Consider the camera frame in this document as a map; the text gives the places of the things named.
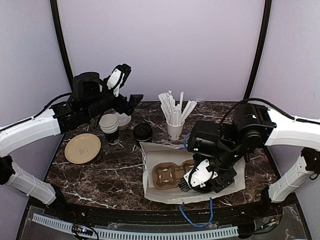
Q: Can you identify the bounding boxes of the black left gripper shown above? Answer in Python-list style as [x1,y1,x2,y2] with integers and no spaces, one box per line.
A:
[84,76,143,120]

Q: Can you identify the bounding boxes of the stack of paper cups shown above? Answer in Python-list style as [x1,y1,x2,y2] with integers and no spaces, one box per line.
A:
[99,114,120,145]

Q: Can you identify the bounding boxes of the brown pulp cup carrier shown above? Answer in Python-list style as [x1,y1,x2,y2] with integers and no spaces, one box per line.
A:
[152,159,195,190]

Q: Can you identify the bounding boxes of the checkered paper bag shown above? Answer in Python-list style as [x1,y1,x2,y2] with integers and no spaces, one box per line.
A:
[139,133,247,228]

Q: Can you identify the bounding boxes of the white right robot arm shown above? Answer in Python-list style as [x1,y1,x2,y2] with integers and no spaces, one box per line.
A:
[184,98,320,217]

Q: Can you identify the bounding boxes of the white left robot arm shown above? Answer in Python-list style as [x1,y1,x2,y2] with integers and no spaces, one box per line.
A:
[0,93,143,218]

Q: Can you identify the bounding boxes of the white ceramic bowl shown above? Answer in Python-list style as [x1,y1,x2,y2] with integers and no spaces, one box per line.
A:
[114,112,132,131]

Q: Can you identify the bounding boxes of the bundle of wrapped straws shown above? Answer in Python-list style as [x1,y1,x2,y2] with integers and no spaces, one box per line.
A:
[158,90,198,127]

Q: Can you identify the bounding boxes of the white cup holding straws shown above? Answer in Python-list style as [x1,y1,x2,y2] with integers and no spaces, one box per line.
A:
[166,121,185,141]

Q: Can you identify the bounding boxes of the beige round plate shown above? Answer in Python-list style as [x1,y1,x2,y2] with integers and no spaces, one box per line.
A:
[64,133,101,165]

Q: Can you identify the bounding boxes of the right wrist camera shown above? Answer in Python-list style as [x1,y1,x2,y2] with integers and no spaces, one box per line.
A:
[187,120,220,158]

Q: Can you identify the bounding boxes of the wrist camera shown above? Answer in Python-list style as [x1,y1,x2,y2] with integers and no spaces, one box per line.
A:
[72,71,100,101]
[187,120,220,158]

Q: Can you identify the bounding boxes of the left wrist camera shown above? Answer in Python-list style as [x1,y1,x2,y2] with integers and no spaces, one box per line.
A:
[72,71,100,101]

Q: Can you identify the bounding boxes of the black front rail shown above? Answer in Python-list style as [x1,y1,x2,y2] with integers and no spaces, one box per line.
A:
[45,202,283,225]

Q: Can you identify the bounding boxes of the white slotted cable duct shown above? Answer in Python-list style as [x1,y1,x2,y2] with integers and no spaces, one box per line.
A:
[31,213,239,240]

